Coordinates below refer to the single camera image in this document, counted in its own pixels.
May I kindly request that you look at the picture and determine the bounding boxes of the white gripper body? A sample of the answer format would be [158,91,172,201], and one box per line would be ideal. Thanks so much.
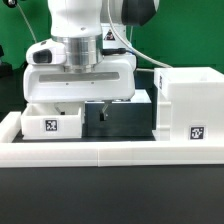
[23,54,136,103]

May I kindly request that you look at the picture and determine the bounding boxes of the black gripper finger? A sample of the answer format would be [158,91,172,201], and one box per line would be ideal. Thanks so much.
[54,103,66,115]
[99,102,109,121]

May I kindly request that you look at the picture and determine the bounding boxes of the white front drawer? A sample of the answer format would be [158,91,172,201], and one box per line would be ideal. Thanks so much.
[21,103,85,140]

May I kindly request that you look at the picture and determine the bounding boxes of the white drawer cabinet box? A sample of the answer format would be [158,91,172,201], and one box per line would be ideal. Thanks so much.
[153,67,224,142]

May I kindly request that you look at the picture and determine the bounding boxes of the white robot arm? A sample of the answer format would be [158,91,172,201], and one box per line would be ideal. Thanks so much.
[23,0,159,104]

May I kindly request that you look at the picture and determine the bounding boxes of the white marker tag sheet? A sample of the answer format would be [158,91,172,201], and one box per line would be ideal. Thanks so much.
[131,89,151,103]

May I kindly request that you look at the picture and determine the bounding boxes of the black device at left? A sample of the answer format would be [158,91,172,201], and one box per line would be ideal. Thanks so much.
[0,45,13,78]

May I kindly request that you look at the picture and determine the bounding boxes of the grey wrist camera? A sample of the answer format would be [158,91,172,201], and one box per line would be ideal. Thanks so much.
[26,39,66,65]

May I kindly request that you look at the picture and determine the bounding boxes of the white U-shaped frame wall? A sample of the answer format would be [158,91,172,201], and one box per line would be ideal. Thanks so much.
[0,112,224,168]

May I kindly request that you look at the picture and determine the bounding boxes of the thin white cable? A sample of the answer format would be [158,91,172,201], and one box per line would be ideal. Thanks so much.
[15,2,38,44]

